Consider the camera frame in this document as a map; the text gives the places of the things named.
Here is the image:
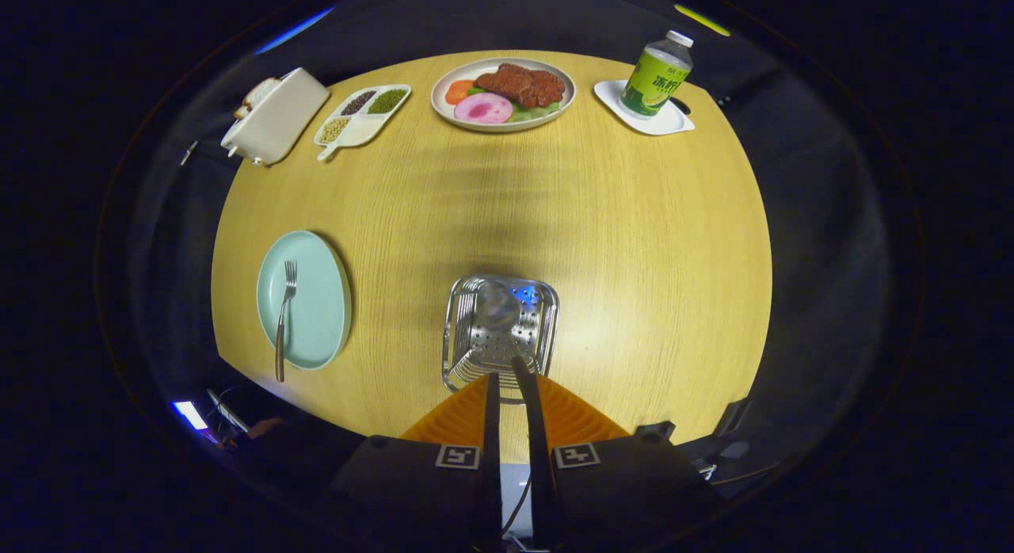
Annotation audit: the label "pale teal round plate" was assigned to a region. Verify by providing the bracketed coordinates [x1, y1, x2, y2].
[256, 230, 353, 372]

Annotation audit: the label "metal fork with dark handle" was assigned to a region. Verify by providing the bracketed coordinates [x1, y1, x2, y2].
[274, 260, 299, 383]

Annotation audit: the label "black cable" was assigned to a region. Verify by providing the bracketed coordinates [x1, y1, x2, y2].
[501, 474, 532, 538]

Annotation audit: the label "metal spoon with dark handle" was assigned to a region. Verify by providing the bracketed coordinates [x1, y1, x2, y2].
[474, 280, 533, 383]

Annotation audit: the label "white square coaster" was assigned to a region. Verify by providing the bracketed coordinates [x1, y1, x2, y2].
[593, 78, 696, 137]

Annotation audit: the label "green label drink bottle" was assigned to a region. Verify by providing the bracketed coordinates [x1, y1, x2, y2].
[619, 30, 695, 120]

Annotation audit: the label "perforated metal tray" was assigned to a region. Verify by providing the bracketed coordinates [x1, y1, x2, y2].
[441, 273, 560, 405]

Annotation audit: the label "pink ham slice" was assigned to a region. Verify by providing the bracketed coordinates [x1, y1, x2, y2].
[453, 92, 514, 126]

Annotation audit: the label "large toast bread slice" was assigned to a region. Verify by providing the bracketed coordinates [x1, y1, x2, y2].
[244, 76, 283, 110]

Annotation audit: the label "white divided snack dish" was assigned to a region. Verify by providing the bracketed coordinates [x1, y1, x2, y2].
[314, 83, 413, 162]

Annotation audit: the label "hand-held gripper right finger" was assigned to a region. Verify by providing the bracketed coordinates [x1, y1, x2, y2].
[521, 372, 722, 553]

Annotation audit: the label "green lettuce leaf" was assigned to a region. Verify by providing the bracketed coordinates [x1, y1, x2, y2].
[507, 100, 563, 124]

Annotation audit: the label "white toaster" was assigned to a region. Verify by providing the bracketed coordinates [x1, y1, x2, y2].
[220, 67, 331, 167]

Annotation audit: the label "white round food plate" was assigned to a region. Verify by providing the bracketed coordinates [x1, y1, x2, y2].
[430, 56, 577, 134]

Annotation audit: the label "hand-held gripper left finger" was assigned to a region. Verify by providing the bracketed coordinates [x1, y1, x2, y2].
[325, 372, 504, 553]

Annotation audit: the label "brown meat slices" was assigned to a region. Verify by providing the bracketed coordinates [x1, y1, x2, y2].
[474, 63, 567, 109]

